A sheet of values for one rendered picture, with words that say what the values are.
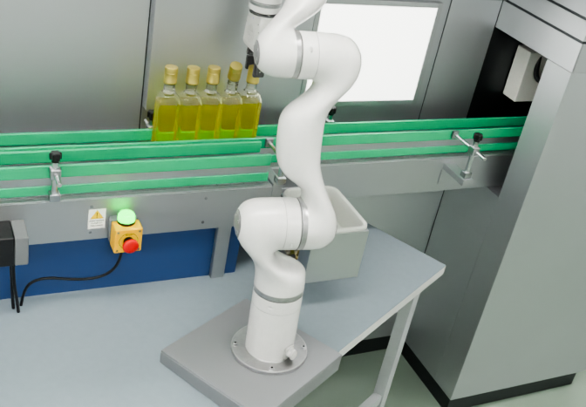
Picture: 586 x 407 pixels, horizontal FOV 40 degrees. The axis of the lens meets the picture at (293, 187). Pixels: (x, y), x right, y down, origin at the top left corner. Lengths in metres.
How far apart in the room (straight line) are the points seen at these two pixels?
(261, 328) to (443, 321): 1.26
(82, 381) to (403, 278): 1.03
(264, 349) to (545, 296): 1.36
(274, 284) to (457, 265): 1.23
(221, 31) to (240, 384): 0.95
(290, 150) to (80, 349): 0.73
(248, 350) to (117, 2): 0.95
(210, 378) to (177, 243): 0.45
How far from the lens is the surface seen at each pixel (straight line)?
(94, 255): 2.17
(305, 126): 1.69
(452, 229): 2.95
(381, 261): 2.53
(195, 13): 2.20
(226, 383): 1.92
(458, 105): 2.80
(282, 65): 1.64
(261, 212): 1.76
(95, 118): 2.28
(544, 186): 2.67
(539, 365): 3.31
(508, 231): 2.72
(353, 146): 2.40
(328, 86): 1.69
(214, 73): 2.13
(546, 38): 2.57
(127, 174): 2.05
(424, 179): 2.59
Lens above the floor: 2.12
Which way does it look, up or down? 29 degrees down
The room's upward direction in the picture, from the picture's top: 11 degrees clockwise
